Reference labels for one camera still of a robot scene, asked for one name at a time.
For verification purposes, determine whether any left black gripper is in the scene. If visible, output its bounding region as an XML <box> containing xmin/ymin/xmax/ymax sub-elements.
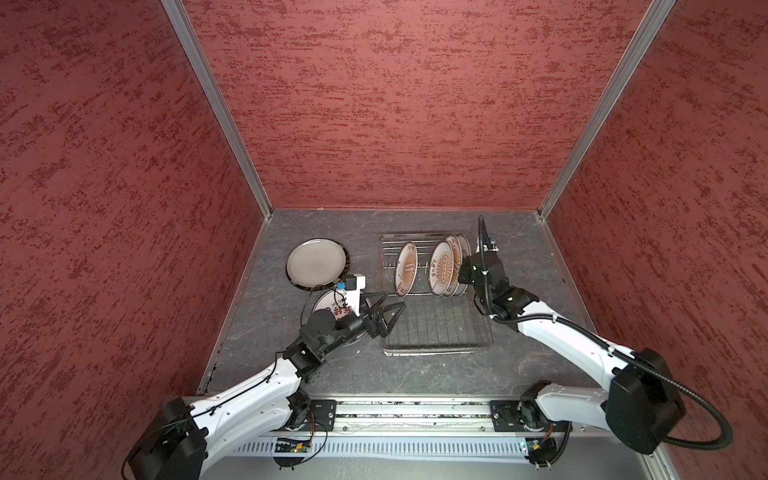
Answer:
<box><xmin>321</xmin><ymin>289</ymin><xmax>405</xmax><ymax>355</ymax></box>

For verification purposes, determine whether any green rimmed patterned plate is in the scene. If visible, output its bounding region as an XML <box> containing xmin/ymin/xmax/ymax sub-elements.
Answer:
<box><xmin>456</xmin><ymin>234</ymin><xmax>473</xmax><ymax>260</ymax></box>

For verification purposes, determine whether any orange patterned plate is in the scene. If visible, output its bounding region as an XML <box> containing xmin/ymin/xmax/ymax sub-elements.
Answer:
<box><xmin>428</xmin><ymin>235</ymin><xmax>462</xmax><ymax>296</ymax></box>

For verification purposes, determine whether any red rimmed white plate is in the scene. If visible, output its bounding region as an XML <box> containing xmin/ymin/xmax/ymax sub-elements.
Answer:
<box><xmin>305</xmin><ymin>290</ymin><xmax>364</xmax><ymax>351</ymax></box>

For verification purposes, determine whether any dark rimmed patterned plate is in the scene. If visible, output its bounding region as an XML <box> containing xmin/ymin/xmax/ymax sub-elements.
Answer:
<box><xmin>285</xmin><ymin>238</ymin><xmax>352</xmax><ymax>293</ymax></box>

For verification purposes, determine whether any plain white plate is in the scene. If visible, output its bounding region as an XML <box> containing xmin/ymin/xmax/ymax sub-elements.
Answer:
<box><xmin>286</xmin><ymin>238</ymin><xmax>348</xmax><ymax>289</ymax></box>

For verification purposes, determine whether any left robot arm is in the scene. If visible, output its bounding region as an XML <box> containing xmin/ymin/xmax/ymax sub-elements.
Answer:
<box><xmin>120</xmin><ymin>293</ymin><xmax>406</xmax><ymax>479</ymax></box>

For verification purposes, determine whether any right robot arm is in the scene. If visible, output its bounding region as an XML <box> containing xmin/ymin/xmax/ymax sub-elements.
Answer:
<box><xmin>459</xmin><ymin>219</ymin><xmax>733</xmax><ymax>455</ymax></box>

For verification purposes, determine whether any small patterned plate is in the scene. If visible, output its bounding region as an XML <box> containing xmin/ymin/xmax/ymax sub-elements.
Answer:
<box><xmin>394</xmin><ymin>242</ymin><xmax>419</xmax><ymax>297</ymax></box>

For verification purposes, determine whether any left corner aluminium profile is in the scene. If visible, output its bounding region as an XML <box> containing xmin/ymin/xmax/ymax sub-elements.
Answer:
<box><xmin>161</xmin><ymin>0</ymin><xmax>274</xmax><ymax>220</ymax></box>

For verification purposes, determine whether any corner aluminium profile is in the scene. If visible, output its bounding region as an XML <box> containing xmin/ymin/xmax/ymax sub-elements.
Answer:
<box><xmin>538</xmin><ymin>0</ymin><xmax>676</xmax><ymax>222</ymax></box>
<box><xmin>161</xmin><ymin>0</ymin><xmax>274</xmax><ymax>220</ymax></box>

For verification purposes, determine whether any right corner aluminium profile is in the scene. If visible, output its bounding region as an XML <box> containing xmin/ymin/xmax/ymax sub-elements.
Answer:
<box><xmin>538</xmin><ymin>0</ymin><xmax>676</xmax><ymax>222</ymax></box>

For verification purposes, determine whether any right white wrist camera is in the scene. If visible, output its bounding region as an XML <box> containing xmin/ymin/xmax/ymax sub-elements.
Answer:
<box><xmin>477</xmin><ymin>236</ymin><xmax>498</xmax><ymax>253</ymax></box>

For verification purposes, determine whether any metal wire dish rack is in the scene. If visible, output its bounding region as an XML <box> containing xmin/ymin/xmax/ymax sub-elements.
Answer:
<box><xmin>379</xmin><ymin>231</ymin><xmax>493</xmax><ymax>356</ymax></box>

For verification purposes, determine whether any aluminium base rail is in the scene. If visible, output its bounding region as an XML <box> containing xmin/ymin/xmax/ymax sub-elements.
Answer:
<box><xmin>167</xmin><ymin>395</ymin><xmax>655</xmax><ymax>436</ymax></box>

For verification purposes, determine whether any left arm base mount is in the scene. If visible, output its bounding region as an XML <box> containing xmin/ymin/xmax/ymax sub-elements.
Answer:
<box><xmin>284</xmin><ymin>399</ymin><xmax>339</xmax><ymax>433</ymax></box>

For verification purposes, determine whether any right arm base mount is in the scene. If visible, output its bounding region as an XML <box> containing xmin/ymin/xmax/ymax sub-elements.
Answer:
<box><xmin>489</xmin><ymin>400</ymin><xmax>566</xmax><ymax>433</ymax></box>

